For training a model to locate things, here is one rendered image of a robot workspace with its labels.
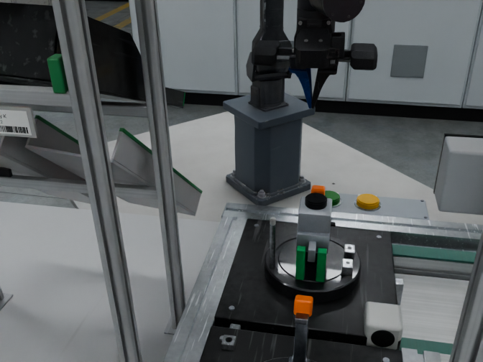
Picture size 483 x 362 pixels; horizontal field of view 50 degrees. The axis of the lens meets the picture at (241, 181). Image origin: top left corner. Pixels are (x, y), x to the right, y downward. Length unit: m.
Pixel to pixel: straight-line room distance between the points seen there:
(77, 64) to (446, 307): 0.62
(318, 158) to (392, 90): 2.54
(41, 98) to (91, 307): 0.50
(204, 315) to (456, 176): 0.38
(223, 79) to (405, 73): 1.30
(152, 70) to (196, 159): 0.73
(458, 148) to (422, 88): 3.32
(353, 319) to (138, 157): 0.35
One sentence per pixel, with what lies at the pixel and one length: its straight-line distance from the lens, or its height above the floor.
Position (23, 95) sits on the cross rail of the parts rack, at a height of 1.31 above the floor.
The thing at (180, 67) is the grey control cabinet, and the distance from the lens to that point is 4.02.
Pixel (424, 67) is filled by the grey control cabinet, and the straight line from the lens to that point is 3.81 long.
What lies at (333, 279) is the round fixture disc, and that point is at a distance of 0.74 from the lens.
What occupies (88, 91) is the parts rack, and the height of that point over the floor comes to 1.31.
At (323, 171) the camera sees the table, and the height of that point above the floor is 0.86.
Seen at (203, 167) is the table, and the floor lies 0.86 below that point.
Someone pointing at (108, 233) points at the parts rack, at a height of 1.17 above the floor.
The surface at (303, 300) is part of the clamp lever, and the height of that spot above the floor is 1.07.
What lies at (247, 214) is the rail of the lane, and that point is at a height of 0.96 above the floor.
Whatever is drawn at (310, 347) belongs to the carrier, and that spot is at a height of 0.97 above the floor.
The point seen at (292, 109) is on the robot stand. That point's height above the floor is 1.06.
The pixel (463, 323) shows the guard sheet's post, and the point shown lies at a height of 1.04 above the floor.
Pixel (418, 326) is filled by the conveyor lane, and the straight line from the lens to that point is 0.81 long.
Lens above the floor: 1.46
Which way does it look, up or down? 29 degrees down
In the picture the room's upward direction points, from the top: 1 degrees counter-clockwise
